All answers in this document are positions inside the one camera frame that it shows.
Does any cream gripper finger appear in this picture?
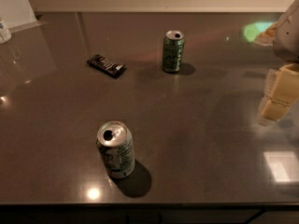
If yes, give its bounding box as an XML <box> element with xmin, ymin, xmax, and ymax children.
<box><xmin>257</xmin><ymin>63</ymin><xmax>299</xmax><ymax>125</ymax></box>

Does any silver 7up soda can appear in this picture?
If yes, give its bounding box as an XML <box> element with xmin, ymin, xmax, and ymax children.
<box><xmin>96</xmin><ymin>121</ymin><xmax>135</xmax><ymax>179</ymax></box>

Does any green soda can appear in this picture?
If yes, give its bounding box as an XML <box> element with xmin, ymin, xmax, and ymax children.
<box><xmin>163</xmin><ymin>30</ymin><xmax>185</xmax><ymax>73</ymax></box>

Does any dark chocolate bar wrapper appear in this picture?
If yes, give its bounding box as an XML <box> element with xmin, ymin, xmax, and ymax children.
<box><xmin>87</xmin><ymin>54</ymin><xmax>125</xmax><ymax>78</ymax></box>

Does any white angled board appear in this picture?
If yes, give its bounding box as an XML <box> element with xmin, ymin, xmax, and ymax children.
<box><xmin>0</xmin><ymin>0</ymin><xmax>45</xmax><ymax>33</ymax></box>

